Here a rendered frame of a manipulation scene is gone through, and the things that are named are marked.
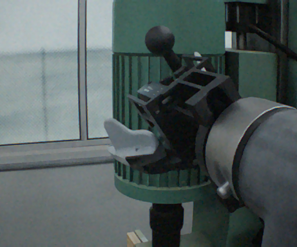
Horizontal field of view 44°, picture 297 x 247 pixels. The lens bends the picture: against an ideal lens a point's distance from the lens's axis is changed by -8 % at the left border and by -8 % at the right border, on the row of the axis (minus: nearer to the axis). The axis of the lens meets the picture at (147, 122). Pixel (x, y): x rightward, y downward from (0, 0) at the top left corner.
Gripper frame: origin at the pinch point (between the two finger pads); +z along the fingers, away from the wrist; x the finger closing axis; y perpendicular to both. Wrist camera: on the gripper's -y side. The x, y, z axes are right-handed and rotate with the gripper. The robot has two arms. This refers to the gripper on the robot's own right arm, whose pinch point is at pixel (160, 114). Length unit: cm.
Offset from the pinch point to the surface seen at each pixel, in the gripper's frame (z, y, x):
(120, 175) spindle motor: 11.6, -8.6, 8.1
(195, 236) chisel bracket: 14.2, -30.1, 4.4
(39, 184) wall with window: 145, -49, 43
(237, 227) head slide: 5.6, -27.7, -1.6
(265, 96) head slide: 5.6, -10.8, -17.1
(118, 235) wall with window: 144, -102, 29
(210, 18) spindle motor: 4.2, 5.1, -14.3
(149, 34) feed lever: -2.1, 9.4, -3.6
